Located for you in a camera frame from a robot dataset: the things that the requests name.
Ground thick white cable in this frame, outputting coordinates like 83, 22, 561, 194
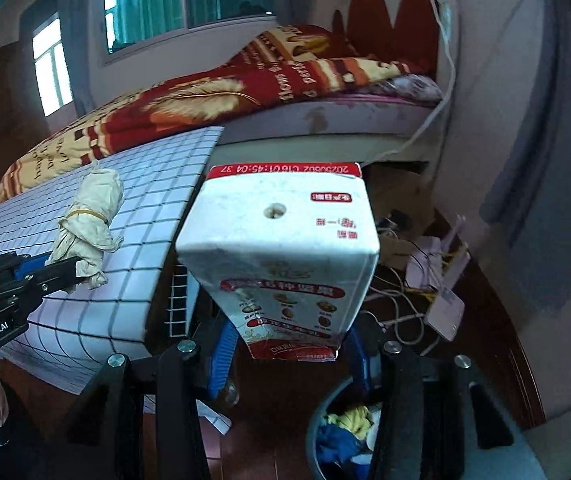
398, 0, 459, 161

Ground red and yellow printed blanket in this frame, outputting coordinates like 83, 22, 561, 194
0, 24, 439, 206

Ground blue cloth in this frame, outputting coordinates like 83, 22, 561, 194
315, 422, 373, 480

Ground cardboard box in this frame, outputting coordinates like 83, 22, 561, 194
365, 165, 436, 271

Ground white router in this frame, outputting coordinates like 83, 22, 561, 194
423, 215, 471, 343

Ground cream bag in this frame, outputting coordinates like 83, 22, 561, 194
45, 160, 125, 291

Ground purple floral pillow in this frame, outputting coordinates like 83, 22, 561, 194
365, 74, 445, 107

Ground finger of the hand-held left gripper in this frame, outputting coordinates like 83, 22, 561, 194
0, 257, 82, 306
0, 252, 48, 281

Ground yellow cloth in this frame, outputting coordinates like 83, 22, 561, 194
326, 404, 373, 438

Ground long grey curtain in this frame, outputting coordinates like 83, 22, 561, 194
483, 0, 571, 311

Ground bed with red headboard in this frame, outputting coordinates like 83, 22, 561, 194
0, 0, 461, 206

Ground table with grid cloth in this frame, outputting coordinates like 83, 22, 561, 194
0, 126, 233, 436

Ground small bright window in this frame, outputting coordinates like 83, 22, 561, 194
32, 12, 73, 117

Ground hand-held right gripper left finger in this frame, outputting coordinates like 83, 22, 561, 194
65, 317, 240, 480

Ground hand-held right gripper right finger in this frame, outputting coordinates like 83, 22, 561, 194
349, 325, 515, 480

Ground tangle of white cables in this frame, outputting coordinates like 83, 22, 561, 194
365, 255, 446, 361

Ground brown wooden door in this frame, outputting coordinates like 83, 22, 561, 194
0, 42, 41, 166

